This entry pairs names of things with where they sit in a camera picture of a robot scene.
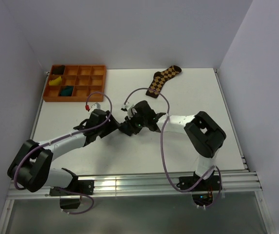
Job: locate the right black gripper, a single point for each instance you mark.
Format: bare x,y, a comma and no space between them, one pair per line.
130,122

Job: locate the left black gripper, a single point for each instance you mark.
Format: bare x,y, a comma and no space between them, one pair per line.
112,125

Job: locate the navy snowman sock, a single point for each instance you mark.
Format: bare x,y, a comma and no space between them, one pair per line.
124,128

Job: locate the green reindeer sock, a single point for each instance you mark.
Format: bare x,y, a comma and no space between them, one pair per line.
66,91

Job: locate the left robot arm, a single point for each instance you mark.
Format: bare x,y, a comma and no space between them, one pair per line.
31,168

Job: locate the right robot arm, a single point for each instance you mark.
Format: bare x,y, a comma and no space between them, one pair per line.
206,136

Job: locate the brown argyle sock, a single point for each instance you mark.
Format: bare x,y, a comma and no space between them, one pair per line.
160,78

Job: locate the orange compartment tray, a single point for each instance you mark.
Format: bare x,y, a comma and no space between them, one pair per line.
87,79

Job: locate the rolled yellow sock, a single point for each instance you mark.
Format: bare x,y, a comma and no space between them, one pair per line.
56,82

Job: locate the rolled black sock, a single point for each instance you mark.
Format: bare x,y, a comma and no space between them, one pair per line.
58,69

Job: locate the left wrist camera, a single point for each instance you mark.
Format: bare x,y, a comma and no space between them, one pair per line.
92,107

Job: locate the aluminium front rail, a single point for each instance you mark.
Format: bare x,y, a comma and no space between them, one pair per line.
143,185

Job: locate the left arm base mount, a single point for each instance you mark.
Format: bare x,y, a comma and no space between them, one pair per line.
70,198

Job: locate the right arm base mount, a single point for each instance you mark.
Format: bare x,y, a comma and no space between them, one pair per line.
211,188

